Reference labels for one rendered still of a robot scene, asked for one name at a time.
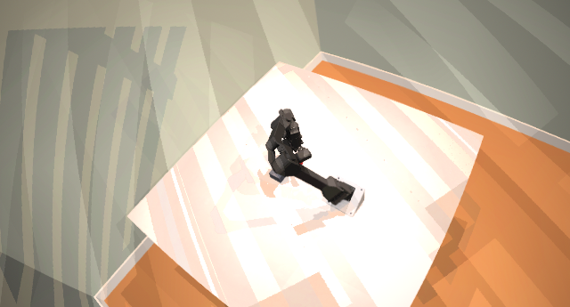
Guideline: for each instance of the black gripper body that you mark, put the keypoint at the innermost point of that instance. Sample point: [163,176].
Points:
[303,153]

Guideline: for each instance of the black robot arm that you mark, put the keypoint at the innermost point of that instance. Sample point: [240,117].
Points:
[286,164]

